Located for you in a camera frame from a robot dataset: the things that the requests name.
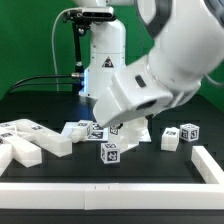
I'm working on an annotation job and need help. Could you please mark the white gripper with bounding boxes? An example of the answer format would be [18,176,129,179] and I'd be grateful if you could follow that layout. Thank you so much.
[93,55,200,127]

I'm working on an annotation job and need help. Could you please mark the white chair seat part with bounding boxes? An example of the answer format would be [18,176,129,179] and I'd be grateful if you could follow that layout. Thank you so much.
[118,117,151,152]

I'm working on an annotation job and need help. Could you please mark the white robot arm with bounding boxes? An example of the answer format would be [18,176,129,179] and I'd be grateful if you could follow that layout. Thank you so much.
[72,0,224,127]

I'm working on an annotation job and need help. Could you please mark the white chair part far left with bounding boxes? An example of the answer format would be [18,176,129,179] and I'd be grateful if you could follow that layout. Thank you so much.
[0,124,42,176]

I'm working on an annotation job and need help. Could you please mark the white paper marker sheet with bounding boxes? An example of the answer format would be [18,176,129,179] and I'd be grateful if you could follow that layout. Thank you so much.
[60,121,152,142]

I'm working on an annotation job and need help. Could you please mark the white marker cube front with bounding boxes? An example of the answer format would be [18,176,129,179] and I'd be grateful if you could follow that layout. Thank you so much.
[101,143,120,164]

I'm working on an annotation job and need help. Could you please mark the white marker cube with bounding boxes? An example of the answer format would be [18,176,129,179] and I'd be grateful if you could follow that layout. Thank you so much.
[101,143,120,164]
[180,123,200,142]

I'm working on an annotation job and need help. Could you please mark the white marker cube right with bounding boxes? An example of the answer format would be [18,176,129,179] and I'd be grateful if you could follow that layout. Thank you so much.
[180,123,200,142]

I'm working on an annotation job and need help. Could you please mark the white front fence bar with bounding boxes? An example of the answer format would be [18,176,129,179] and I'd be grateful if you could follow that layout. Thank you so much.
[0,183,224,210]

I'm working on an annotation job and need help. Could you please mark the black camera on stand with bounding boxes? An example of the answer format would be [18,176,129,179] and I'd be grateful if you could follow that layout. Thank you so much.
[63,6,116,78]

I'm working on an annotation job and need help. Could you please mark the white camera cable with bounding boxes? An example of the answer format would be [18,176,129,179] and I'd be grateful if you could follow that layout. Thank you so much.
[50,8,74,92]

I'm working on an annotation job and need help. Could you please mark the black cables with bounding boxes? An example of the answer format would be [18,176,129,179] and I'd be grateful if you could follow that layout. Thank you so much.
[7,73,84,94]

